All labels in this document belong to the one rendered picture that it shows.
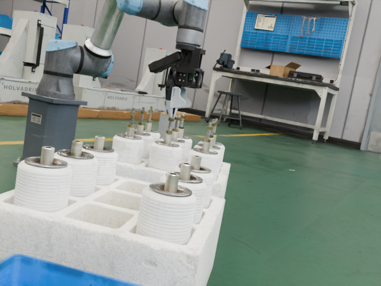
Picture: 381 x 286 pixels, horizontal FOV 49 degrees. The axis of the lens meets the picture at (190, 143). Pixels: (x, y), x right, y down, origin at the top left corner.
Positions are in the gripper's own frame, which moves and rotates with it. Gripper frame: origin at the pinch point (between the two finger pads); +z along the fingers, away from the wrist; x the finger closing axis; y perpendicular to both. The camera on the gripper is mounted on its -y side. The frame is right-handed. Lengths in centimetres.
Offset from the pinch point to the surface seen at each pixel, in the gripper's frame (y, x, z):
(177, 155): 5.3, -0.9, 12.0
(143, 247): 28, -56, 18
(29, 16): -209, 141, -41
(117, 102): -184, 242, 19
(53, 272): 16, -62, 24
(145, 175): -0.1, -8.3, 18.5
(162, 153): 2.0, -4.6, 11.8
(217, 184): 19.7, -2.1, 16.8
